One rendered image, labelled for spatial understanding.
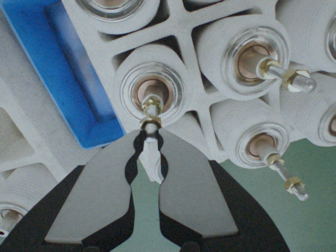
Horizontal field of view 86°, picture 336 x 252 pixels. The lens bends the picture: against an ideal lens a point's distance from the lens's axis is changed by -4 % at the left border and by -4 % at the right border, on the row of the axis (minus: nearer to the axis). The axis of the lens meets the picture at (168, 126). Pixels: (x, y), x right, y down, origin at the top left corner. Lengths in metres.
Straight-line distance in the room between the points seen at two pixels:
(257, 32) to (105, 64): 0.20
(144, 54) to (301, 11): 0.20
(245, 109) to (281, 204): 0.65
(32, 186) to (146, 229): 0.55
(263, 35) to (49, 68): 0.36
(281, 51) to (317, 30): 0.05
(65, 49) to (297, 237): 1.17
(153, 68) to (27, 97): 0.25
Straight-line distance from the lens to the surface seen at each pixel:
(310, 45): 0.28
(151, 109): 0.17
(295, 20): 0.30
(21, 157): 0.44
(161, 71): 0.21
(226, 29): 0.23
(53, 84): 0.42
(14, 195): 0.40
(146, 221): 0.81
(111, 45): 0.29
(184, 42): 0.28
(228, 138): 0.27
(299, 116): 0.33
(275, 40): 0.24
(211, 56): 0.23
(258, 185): 0.76
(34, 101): 0.40
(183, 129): 0.28
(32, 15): 0.47
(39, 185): 0.42
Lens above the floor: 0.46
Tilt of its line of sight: 61 degrees down
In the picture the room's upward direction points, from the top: 174 degrees clockwise
